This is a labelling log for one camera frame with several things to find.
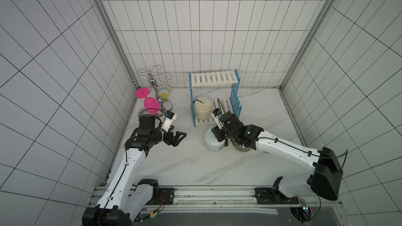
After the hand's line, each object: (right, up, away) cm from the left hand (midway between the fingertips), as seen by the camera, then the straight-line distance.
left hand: (177, 133), depth 77 cm
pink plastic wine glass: (-17, +15, +11) cm, 25 cm away
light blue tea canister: (+18, -6, +4) cm, 19 cm away
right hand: (+16, +2, +1) cm, 17 cm away
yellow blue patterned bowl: (-17, +24, +39) cm, 49 cm away
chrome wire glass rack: (-15, +29, +10) cm, 34 cm away
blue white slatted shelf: (+34, +14, +29) cm, 47 cm away
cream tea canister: (+13, +12, +15) cm, 23 cm away
